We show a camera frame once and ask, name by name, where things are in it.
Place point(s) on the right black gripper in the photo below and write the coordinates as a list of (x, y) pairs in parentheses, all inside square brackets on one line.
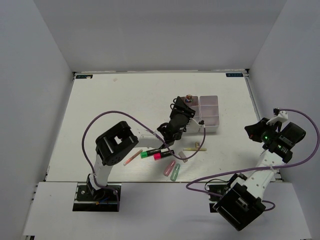
[(254, 129)]

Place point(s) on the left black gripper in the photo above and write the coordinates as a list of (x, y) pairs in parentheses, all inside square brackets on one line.
[(179, 106)]

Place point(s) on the pink tube of pencils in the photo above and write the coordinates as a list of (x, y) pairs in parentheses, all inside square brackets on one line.
[(188, 99)]

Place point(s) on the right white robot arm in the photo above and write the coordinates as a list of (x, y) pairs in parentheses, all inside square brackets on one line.
[(242, 201)]

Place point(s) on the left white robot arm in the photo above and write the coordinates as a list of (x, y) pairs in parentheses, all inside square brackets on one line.
[(115, 144)]

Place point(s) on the left white divided container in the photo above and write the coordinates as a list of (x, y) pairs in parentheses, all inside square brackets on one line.
[(192, 102)]

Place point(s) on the white divided container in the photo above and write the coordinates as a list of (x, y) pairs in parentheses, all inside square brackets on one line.
[(192, 102), (209, 112)]

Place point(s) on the right white divided container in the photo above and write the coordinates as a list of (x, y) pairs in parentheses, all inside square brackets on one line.
[(209, 112)]

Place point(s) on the yellow highlighter pen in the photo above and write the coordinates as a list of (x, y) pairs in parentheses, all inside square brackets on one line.
[(194, 149)]

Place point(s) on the grey eraser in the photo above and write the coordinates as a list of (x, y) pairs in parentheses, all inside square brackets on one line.
[(183, 156)]

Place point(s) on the pink capped black marker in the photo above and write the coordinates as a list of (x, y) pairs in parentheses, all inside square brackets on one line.
[(161, 155)]

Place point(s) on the right blue table label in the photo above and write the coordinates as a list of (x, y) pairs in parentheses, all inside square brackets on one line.
[(234, 75)]

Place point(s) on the blue table label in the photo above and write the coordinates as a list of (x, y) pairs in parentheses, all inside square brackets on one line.
[(234, 75), (84, 76)]

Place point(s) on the green capped black marker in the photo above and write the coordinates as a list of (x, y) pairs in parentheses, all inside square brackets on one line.
[(148, 153)]

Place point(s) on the pink correction tape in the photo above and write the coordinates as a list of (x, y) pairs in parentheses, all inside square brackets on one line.
[(169, 168)]

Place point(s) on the orange pen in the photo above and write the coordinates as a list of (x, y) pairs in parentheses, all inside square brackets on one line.
[(133, 157)]

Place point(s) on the green correction tape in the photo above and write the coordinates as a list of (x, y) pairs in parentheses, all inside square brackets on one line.
[(175, 172)]

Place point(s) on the left blue table label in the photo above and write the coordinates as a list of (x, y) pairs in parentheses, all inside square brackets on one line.
[(84, 76)]

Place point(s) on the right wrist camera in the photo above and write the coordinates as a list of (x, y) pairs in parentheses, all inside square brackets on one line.
[(279, 115)]

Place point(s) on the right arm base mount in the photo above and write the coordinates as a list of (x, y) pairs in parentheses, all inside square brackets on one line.
[(217, 197)]

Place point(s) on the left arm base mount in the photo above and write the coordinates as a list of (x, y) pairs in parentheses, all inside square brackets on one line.
[(105, 200)]

